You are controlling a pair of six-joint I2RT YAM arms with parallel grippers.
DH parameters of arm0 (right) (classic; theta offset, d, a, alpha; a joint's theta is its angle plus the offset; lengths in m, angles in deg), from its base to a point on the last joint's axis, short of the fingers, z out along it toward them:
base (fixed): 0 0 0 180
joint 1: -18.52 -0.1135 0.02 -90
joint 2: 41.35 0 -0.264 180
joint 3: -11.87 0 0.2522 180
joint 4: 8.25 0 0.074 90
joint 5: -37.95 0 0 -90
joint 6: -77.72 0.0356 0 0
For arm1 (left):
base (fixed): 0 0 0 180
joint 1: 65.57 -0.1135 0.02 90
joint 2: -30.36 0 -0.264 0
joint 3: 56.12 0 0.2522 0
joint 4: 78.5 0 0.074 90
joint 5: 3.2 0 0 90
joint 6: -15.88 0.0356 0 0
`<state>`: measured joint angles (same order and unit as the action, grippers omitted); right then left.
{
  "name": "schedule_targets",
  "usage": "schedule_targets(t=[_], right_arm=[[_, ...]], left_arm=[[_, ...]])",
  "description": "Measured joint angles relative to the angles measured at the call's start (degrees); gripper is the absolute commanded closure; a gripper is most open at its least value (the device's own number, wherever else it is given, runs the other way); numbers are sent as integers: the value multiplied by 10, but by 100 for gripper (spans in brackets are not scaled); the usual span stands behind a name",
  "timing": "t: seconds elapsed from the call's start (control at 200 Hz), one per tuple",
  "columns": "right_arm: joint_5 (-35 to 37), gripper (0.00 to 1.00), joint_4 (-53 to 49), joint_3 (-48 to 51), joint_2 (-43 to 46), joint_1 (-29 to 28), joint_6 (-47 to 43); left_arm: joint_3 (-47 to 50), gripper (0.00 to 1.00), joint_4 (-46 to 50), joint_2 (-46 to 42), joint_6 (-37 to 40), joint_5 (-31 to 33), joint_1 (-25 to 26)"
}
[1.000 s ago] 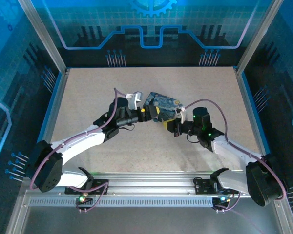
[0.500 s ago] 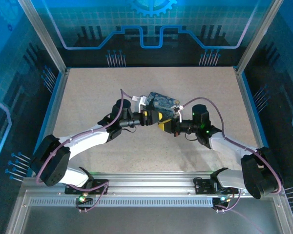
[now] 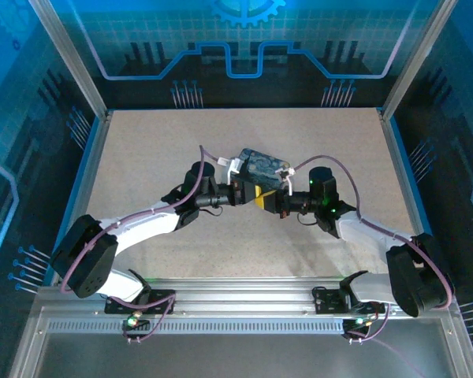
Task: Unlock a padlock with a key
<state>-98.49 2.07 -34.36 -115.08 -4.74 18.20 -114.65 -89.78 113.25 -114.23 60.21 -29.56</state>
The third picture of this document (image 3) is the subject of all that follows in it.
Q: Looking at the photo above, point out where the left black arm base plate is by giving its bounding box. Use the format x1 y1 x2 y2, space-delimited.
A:
104 289 177 315

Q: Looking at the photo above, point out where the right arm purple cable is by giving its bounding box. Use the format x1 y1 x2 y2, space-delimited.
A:
293 154 455 310

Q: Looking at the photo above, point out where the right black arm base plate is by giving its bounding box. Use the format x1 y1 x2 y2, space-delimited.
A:
312 286 387 315

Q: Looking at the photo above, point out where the slotted grey cable duct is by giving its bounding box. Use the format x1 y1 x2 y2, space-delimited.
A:
47 319 346 332

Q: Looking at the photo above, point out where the starry night print mat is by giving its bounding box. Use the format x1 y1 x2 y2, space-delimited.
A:
235 147 291 195

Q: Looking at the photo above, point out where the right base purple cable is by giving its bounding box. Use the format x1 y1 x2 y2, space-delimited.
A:
345 301 426 378

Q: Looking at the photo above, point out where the yellow padlock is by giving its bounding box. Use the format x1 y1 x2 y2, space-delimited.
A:
254 184 277 212

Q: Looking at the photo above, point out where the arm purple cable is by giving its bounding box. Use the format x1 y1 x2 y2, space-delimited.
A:
293 154 455 310
59 144 222 295

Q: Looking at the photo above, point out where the grey metal tray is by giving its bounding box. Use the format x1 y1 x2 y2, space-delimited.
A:
7 306 473 378

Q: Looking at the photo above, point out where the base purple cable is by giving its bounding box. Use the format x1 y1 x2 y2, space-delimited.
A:
345 301 426 378
121 293 177 344

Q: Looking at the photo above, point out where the aluminium mounting rail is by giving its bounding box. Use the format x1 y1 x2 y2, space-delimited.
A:
35 276 458 321

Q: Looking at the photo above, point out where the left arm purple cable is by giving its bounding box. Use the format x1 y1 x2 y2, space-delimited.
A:
59 144 222 295

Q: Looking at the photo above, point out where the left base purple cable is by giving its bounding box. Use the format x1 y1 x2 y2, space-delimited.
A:
121 293 177 344

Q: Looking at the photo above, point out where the aluminium frame post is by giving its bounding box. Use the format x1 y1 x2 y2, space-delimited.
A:
380 0 460 120
28 0 110 120

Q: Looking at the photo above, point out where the aluminium side rail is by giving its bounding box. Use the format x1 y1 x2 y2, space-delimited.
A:
377 108 438 285
50 109 114 285

